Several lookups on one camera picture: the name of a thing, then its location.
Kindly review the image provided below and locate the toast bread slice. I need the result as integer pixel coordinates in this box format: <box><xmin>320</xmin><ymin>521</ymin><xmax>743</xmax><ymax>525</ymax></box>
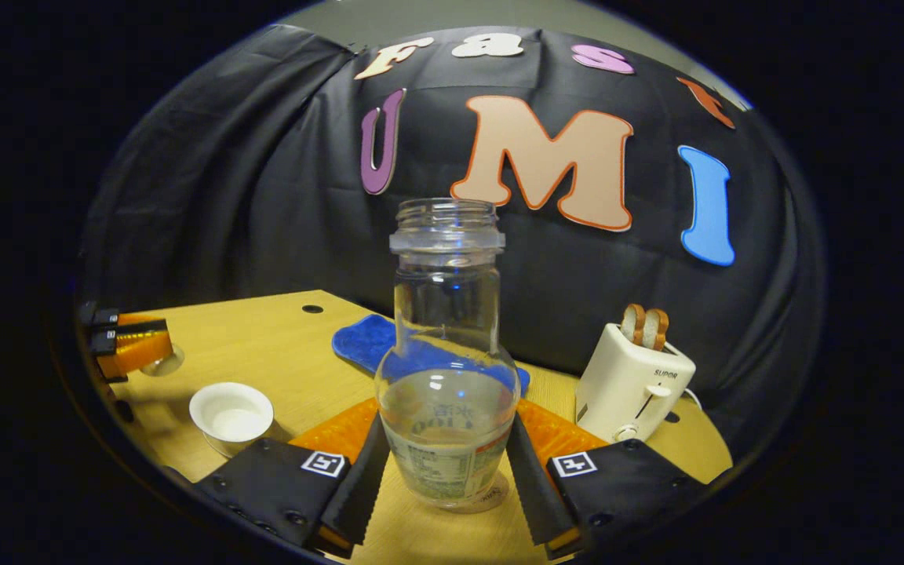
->
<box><xmin>644</xmin><ymin>308</ymin><xmax>671</xmax><ymax>352</ymax></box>
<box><xmin>621</xmin><ymin>304</ymin><xmax>648</xmax><ymax>347</ymax></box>

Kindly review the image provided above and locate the black backdrop cloth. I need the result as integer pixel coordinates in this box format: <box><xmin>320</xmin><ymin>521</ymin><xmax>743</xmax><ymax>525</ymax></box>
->
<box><xmin>75</xmin><ymin>24</ymin><xmax>826</xmax><ymax>464</ymax></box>

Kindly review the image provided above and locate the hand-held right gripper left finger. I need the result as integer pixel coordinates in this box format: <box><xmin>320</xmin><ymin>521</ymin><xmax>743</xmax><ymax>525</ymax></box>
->
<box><xmin>193</xmin><ymin>396</ymin><xmax>392</xmax><ymax>560</ymax></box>

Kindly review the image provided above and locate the clear plastic water bottle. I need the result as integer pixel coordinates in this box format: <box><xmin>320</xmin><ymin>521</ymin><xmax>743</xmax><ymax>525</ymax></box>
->
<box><xmin>374</xmin><ymin>198</ymin><xmax>522</xmax><ymax>512</ymax></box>

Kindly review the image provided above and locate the cream ceramic teacup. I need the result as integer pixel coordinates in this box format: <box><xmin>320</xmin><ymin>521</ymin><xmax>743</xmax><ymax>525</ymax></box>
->
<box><xmin>188</xmin><ymin>382</ymin><xmax>275</xmax><ymax>459</ymax></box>

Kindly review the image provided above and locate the folded blue towel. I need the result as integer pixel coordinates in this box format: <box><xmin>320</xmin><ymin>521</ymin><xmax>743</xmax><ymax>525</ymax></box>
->
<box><xmin>332</xmin><ymin>314</ymin><xmax>531</xmax><ymax>396</ymax></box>

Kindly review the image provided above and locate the cream toaster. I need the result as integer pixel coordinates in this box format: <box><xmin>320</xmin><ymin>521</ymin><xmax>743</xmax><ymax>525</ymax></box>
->
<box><xmin>575</xmin><ymin>322</ymin><xmax>697</xmax><ymax>444</ymax></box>

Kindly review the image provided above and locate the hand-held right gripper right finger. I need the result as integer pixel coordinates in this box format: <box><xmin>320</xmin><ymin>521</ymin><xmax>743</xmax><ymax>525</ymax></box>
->
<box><xmin>505</xmin><ymin>399</ymin><xmax>708</xmax><ymax>560</ymax></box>

